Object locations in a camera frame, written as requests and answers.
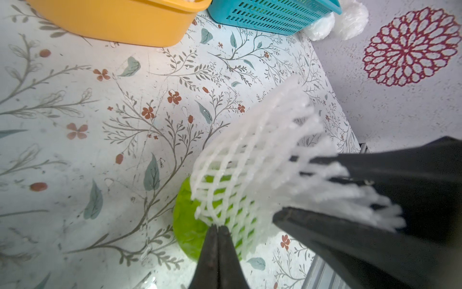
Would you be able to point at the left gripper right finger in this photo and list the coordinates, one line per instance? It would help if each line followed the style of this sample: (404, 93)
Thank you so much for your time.
(230, 274)

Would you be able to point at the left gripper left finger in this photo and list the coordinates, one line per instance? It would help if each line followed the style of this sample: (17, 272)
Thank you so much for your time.
(206, 274)

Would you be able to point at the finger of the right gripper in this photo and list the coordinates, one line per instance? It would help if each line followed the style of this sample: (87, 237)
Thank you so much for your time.
(426, 182)
(421, 256)

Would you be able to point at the green custard apple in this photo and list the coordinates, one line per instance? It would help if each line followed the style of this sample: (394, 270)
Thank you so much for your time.
(193, 215)

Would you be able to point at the white teddy bear pink shirt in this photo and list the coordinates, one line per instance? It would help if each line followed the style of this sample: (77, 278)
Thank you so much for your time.
(349, 24)

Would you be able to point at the floral table mat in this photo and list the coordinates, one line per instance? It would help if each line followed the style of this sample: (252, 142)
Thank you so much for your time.
(97, 138)

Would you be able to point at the teal plastic basket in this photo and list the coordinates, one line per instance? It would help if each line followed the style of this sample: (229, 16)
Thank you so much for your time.
(285, 17)

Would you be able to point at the yellow plastic tray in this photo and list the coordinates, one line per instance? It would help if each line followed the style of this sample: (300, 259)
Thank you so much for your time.
(155, 23)

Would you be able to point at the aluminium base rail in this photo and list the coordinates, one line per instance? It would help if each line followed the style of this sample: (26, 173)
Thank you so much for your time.
(322, 276)

